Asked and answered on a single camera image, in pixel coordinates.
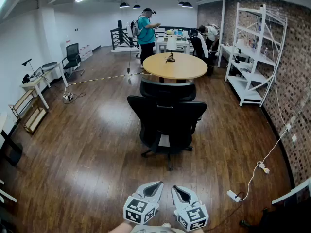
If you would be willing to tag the plain white power strip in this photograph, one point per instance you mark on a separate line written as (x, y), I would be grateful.
(233, 195)

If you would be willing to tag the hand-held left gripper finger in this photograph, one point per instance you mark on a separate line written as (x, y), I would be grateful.
(142, 189)
(159, 193)

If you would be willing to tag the cardboard box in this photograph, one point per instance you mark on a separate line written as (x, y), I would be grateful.
(169, 33)

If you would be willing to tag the black stair railing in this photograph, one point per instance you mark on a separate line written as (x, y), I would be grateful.
(119, 36)

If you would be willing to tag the clear water bottle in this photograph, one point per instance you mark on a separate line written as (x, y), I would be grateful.
(259, 27)

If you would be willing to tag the white board panel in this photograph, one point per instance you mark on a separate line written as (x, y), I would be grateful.
(128, 29)

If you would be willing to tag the white shade table lamp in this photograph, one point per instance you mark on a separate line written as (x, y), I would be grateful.
(171, 43)

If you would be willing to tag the grey oval cushion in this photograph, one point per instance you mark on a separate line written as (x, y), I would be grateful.
(49, 65)

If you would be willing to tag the small white desk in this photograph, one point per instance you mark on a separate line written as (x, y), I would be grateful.
(229, 49)

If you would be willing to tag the white side desk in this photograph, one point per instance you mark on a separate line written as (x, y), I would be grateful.
(36, 81)

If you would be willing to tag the power strip with plugs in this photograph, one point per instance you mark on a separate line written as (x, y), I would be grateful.
(68, 96)

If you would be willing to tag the black desk lamp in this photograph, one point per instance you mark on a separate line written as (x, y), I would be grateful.
(27, 62)

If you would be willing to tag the white metal shelving rack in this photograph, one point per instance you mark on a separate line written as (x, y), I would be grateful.
(243, 86)

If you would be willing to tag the black headrest office chair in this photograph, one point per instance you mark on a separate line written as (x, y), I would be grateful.
(167, 120)

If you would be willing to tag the black pendant lamp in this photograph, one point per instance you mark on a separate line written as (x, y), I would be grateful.
(180, 3)
(136, 6)
(187, 5)
(124, 5)

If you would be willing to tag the person's right shoe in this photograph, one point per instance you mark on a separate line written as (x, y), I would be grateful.
(166, 225)

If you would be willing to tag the round wooden table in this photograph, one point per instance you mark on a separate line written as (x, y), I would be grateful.
(184, 67)

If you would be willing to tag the black sled-base visitor chair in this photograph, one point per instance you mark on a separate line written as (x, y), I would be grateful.
(72, 51)

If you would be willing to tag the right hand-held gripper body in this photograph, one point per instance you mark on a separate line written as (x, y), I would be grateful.
(193, 216)

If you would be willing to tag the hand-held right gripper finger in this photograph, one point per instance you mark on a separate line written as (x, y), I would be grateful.
(175, 200)
(190, 196)

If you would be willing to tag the small white desk lamp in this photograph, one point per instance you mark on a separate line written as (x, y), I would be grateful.
(240, 42)

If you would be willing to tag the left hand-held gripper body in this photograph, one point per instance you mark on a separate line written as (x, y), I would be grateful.
(138, 210)

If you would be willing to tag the low wooden rack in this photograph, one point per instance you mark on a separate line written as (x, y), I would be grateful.
(34, 119)

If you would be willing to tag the person in white t-shirt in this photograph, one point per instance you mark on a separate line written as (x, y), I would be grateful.
(153, 229)

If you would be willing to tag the white rectangular table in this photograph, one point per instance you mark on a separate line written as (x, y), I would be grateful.
(182, 44)

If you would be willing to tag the black chair with white cloth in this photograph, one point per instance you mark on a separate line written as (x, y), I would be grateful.
(198, 45)

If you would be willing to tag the stack of clear storage boxes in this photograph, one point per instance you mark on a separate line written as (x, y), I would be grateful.
(85, 53)

